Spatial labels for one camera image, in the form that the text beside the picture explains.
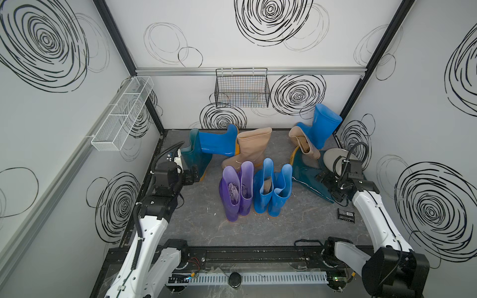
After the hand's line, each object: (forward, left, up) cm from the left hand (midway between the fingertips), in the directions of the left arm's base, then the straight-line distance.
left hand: (185, 165), depth 75 cm
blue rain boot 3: (+28, -65, +2) cm, 70 cm away
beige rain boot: (+14, -28, -3) cm, 31 cm away
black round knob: (-36, -22, -13) cm, 45 cm away
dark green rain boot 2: (+14, -58, -20) cm, 63 cm away
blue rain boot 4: (+27, -10, -17) cm, 33 cm away
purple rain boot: (-9, -19, -6) cm, 22 cm away
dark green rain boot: (+5, -3, 0) cm, 6 cm away
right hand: (0, -60, -10) cm, 61 cm away
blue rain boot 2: (-13, -37, +3) cm, 40 cm away
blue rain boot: (-9, -32, +1) cm, 33 cm away
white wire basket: (+7, +29, +10) cm, 31 cm away
